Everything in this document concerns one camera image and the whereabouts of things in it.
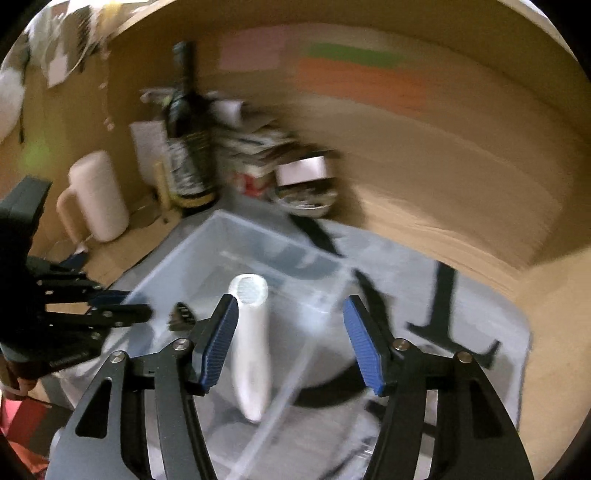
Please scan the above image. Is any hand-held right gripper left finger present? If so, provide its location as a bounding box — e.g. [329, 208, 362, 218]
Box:
[46, 294, 241, 480]

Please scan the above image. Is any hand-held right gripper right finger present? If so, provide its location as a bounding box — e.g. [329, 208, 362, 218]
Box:
[342, 294, 536, 480]

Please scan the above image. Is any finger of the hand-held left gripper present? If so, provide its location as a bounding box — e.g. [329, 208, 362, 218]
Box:
[28, 253, 105, 296]
[41, 290, 154, 342]

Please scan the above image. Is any white handheld massager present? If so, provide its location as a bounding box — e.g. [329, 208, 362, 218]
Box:
[228, 273, 269, 423]

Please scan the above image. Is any metal watch band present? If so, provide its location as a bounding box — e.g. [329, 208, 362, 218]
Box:
[167, 301, 199, 333]

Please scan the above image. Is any clear plastic bin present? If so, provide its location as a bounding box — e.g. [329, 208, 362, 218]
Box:
[99, 210, 366, 480]

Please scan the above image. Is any person's left hand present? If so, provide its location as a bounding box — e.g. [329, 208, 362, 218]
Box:
[0, 362, 29, 400]

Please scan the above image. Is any cream plastic jug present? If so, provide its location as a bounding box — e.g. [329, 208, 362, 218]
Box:
[56, 150, 131, 243]

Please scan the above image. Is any grey mat with black print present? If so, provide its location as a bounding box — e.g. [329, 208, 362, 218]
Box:
[60, 208, 532, 480]

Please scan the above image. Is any white cloth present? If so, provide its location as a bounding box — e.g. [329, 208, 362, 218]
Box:
[0, 65, 28, 145]

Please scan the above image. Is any yellow tube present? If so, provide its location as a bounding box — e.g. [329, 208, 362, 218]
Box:
[154, 161, 171, 210]

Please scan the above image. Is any white handwritten note paper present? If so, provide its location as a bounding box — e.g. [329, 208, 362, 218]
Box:
[129, 121, 169, 185]

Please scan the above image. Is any bowl of stones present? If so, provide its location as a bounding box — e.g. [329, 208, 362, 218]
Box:
[270, 178, 340, 219]

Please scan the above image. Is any white hanging paper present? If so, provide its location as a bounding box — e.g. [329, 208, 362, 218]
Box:
[42, 25, 89, 88]

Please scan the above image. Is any red small box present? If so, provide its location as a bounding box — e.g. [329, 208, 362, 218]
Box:
[233, 171, 273, 197]

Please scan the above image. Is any dark wine bottle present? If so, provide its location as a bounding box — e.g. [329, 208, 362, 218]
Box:
[164, 41, 220, 215]

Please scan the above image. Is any rolled paper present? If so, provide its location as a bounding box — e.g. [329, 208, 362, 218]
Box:
[140, 88, 174, 106]

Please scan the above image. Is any white card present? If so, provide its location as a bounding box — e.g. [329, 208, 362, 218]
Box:
[277, 156, 338, 188]

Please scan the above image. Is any stack of booklets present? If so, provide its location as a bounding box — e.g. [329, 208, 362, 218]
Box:
[212, 111, 301, 185]

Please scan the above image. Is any white folded paper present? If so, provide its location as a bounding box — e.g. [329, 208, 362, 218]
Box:
[211, 99, 246, 126]

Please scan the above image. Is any orange sticky note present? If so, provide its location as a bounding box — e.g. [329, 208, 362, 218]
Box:
[295, 58, 428, 114]

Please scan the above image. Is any pink sticky note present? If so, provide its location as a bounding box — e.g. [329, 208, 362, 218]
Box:
[218, 34, 289, 72]

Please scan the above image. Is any green sticky note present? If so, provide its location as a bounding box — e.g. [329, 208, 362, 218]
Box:
[308, 42, 404, 70]

